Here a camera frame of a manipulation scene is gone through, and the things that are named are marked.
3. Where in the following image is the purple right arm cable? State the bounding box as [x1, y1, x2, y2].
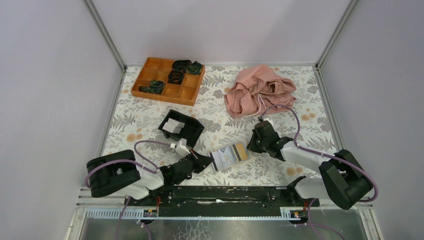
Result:
[258, 104, 380, 239]

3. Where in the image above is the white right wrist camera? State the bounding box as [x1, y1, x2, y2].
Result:
[258, 116, 274, 126]

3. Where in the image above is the dark rolled belt top left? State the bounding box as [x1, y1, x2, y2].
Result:
[172, 59, 192, 73]

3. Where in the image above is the tan leather card holder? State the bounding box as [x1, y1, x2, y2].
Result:
[209, 141, 252, 171]

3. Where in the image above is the dark green rolled belt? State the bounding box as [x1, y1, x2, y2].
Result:
[186, 61, 203, 76]

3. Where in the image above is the white slotted cable duct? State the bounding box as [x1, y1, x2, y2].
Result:
[85, 207, 311, 221]

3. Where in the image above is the blue credit card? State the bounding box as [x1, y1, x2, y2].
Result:
[217, 146, 237, 168]

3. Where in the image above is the black card box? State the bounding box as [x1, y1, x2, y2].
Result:
[158, 109, 205, 148]

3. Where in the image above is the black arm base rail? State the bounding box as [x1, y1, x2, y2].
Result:
[129, 186, 320, 218]

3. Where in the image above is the floral patterned table mat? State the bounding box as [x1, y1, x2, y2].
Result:
[103, 66, 337, 186]

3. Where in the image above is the dark belt lower left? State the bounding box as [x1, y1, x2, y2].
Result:
[138, 80, 165, 95]

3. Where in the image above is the dark rolled belt centre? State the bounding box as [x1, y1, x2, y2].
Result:
[167, 69, 185, 85]

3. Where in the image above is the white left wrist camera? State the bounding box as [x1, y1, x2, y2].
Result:
[170, 138, 190, 158]

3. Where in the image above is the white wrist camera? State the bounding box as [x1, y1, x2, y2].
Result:
[170, 138, 190, 158]
[258, 116, 274, 126]

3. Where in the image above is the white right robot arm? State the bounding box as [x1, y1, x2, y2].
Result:
[247, 120, 374, 210]

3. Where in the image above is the pink crumpled cloth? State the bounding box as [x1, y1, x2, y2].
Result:
[224, 64, 297, 118]

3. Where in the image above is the orange wooden divided tray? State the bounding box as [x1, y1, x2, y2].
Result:
[131, 57, 205, 106]

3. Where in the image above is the gold credit card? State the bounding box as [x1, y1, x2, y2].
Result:
[232, 141, 251, 162]

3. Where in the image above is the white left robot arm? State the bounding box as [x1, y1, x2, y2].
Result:
[84, 150, 214, 206]

